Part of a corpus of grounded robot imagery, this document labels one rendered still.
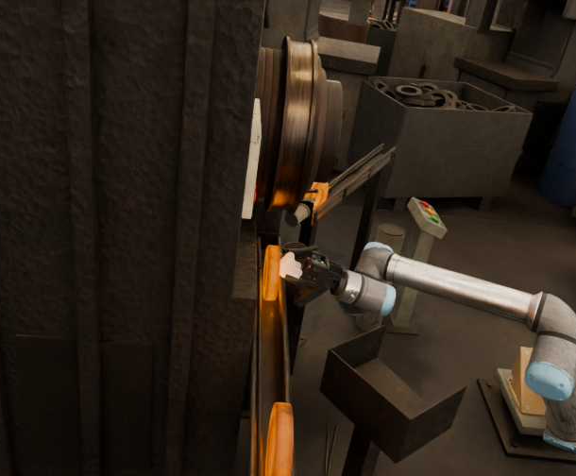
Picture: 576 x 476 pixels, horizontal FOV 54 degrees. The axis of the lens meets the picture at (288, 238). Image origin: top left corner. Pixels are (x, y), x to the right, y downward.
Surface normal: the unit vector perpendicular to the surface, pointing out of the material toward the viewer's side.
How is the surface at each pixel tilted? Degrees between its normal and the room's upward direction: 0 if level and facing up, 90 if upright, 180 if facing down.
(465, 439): 0
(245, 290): 0
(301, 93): 50
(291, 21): 90
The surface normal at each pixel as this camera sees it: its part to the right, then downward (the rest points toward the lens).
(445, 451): 0.14, -0.87
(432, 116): 0.31, 0.49
